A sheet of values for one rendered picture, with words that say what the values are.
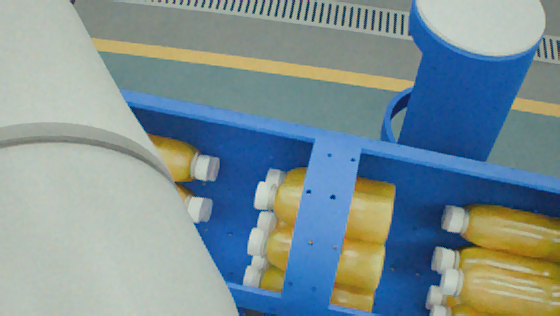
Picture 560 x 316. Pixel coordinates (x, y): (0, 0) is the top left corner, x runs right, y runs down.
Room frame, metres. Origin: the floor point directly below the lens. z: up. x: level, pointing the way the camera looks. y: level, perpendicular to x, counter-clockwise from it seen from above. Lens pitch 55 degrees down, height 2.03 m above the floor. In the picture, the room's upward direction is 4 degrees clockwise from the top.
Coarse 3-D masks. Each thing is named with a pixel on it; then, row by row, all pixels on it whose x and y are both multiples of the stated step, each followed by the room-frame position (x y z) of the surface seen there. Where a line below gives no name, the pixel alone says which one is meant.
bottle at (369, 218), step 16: (272, 192) 0.54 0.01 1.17; (288, 192) 0.54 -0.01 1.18; (272, 208) 0.53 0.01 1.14; (288, 208) 0.52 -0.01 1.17; (352, 208) 0.52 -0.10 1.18; (368, 208) 0.52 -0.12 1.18; (384, 208) 0.52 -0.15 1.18; (288, 224) 0.51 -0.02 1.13; (352, 224) 0.50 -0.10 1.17; (368, 224) 0.50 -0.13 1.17; (384, 224) 0.50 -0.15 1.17; (368, 240) 0.49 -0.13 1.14; (384, 240) 0.49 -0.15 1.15
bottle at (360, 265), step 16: (272, 240) 0.49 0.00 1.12; (288, 240) 0.49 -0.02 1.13; (352, 240) 0.50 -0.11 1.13; (272, 256) 0.47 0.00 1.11; (352, 256) 0.47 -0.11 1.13; (368, 256) 0.47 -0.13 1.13; (384, 256) 0.47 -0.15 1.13; (352, 272) 0.45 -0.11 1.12; (368, 272) 0.45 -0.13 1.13; (368, 288) 0.44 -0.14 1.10
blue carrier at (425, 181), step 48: (144, 96) 0.67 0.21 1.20; (192, 144) 0.70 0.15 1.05; (240, 144) 0.69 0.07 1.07; (288, 144) 0.68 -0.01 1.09; (336, 144) 0.59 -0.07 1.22; (384, 144) 0.61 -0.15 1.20; (240, 192) 0.65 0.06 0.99; (336, 192) 0.51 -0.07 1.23; (432, 192) 0.64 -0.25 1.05; (480, 192) 0.63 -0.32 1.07; (528, 192) 0.62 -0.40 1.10; (240, 240) 0.57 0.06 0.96; (336, 240) 0.45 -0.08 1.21; (432, 240) 0.59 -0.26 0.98; (240, 288) 0.41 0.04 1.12; (288, 288) 0.41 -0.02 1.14; (384, 288) 0.50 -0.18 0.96
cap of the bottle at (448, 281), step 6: (444, 270) 0.47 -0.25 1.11; (450, 270) 0.46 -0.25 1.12; (456, 270) 0.47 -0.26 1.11; (444, 276) 0.46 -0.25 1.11; (450, 276) 0.45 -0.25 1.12; (456, 276) 0.45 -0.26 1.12; (444, 282) 0.45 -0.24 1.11; (450, 282) 0.44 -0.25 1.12; (456, 282) 0.44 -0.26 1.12; (444, 288) 0.44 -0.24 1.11; (450, 288) 0.44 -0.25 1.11; (450, 294) 0.43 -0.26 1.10
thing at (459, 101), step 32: (416, 32) 1.07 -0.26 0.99; (448, 64) 0.99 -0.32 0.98; (480, 64) 0.98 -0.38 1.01; (512, 64) 0.99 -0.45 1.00; (416, 96) 1.03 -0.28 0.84; (448, 96) 0.99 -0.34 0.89; (480, 96) 0.98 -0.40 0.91; (512, 96) 1.02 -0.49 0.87; (384, 128) 1.10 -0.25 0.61; (416, 128) 1.01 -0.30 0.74; (448, 128) 0.98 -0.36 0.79; (480, 128) 0.98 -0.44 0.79; (480, 160) 1.01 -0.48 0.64
